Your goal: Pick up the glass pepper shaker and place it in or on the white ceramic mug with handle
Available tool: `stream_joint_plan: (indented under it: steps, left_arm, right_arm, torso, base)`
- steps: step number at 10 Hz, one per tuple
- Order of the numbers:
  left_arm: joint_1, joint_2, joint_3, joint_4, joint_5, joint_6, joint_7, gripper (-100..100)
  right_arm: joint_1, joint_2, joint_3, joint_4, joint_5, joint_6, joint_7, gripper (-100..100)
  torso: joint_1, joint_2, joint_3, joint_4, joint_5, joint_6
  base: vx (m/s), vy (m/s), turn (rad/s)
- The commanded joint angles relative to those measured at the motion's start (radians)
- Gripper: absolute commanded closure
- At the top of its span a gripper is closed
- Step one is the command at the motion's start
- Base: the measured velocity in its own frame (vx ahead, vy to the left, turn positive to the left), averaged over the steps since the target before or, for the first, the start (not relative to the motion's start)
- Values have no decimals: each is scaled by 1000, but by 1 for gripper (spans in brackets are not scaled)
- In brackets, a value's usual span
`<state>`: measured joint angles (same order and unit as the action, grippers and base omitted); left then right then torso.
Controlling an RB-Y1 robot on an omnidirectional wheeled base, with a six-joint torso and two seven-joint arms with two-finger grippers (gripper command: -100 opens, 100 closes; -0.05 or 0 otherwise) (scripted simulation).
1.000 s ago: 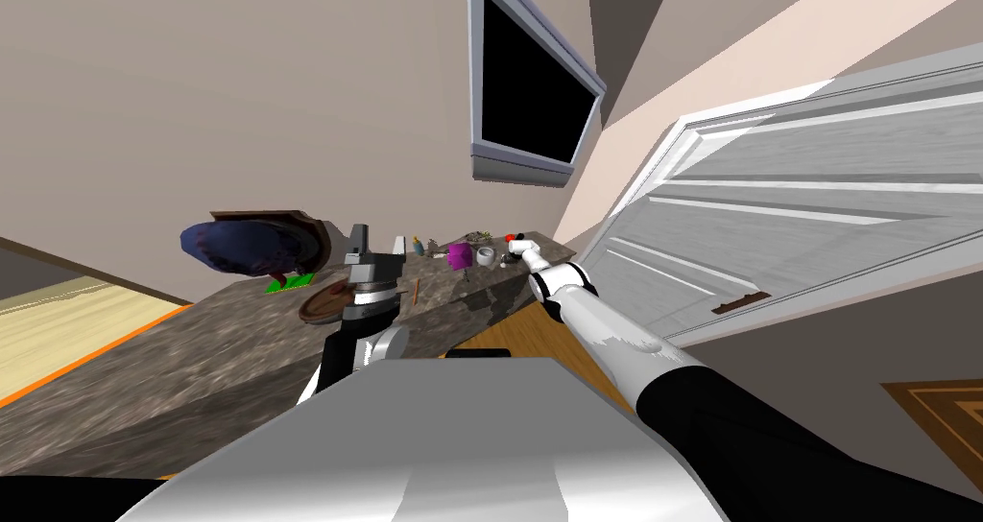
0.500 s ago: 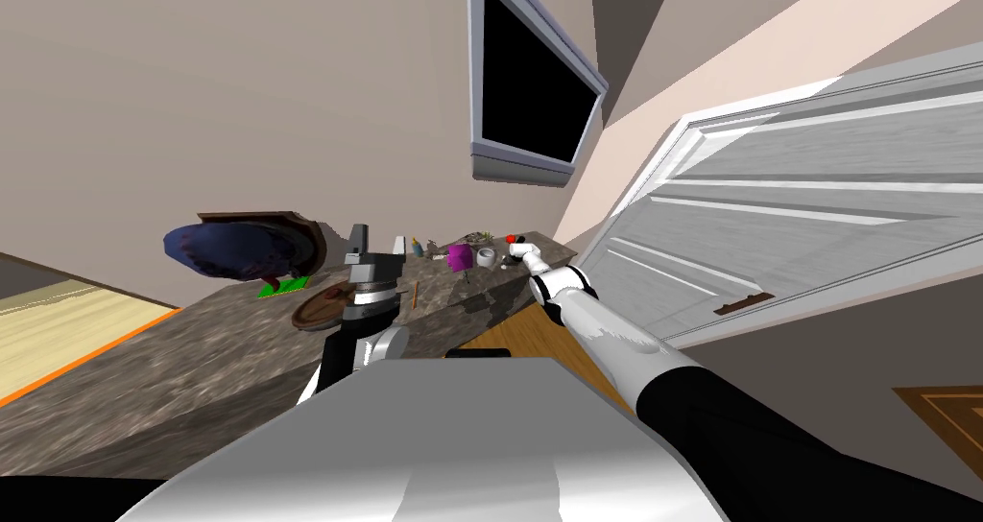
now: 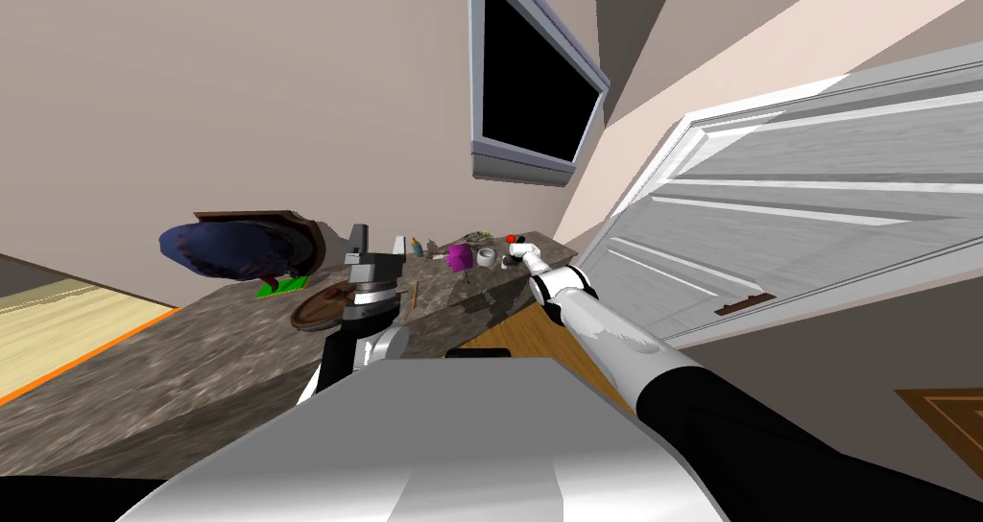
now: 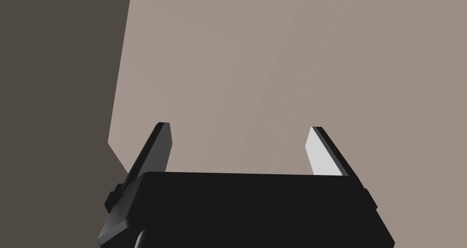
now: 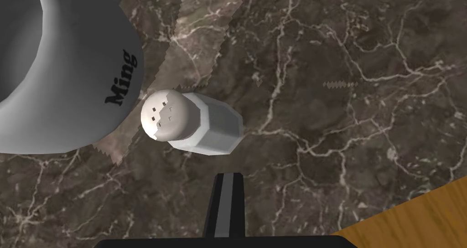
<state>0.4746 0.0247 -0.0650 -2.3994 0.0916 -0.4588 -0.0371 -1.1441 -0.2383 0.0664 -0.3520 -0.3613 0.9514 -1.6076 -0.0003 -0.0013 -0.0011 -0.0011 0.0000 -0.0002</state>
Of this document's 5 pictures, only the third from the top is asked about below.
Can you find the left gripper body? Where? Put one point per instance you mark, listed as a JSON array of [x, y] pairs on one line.
[[374, 269]]

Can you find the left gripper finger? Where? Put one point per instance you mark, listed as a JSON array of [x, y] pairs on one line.
[[359, 239], [399, 246]]

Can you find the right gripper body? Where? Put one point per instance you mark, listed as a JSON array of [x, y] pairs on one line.
[[530, 259]]

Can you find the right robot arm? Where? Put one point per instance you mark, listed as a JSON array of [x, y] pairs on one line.
[[691, 399]]

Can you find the blue bottle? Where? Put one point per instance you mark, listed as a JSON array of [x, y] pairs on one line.
[[418, 248]]

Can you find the white mug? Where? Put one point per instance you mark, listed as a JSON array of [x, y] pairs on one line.
[[485, 258]]

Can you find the brown pencil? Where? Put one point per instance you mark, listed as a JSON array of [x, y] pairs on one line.
[[415, 295]]

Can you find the purple mug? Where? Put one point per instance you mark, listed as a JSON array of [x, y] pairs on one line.
[[460, 258]]

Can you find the brown round plate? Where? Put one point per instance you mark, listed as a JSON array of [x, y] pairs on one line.
[[319, 311]]

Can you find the green book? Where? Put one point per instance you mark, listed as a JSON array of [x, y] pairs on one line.
[[282, 286]]

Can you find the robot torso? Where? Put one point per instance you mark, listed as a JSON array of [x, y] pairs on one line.
[[430, 445]]

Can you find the grey marble table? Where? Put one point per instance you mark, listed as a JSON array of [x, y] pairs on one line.
[[192, 368]]

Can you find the white panelled door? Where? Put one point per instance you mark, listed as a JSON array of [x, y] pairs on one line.
[[806, 223]]

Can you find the yellow rug with orange edge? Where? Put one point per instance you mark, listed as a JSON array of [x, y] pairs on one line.
[[54, 330]]

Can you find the brown floor mat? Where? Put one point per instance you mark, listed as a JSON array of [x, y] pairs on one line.
[[952, 422]]

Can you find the black window with grey frame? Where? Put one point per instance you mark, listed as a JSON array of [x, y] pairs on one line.
[[530, 69]]

